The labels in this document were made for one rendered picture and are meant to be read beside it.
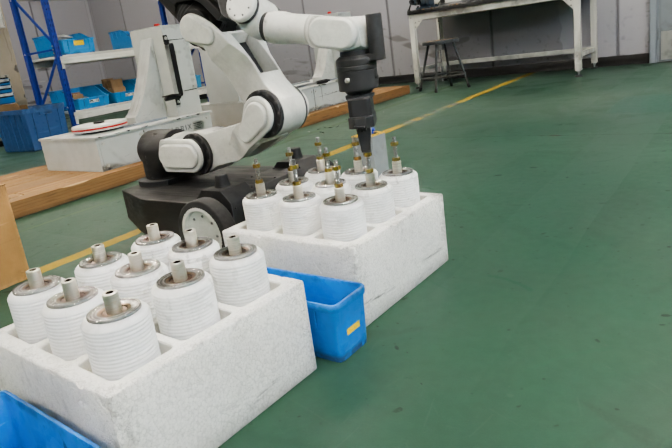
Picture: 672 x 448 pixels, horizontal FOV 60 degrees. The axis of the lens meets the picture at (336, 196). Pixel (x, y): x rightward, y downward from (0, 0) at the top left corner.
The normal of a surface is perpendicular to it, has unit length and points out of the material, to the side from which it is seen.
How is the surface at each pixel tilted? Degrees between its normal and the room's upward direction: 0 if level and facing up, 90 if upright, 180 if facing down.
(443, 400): 0
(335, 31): 90
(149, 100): 90
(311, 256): 90
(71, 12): 90
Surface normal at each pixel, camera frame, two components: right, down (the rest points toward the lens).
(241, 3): -0.42, -0.03
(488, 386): -0.13, -0.96
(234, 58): -0.32, 0.63
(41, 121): 0.86, 0.05
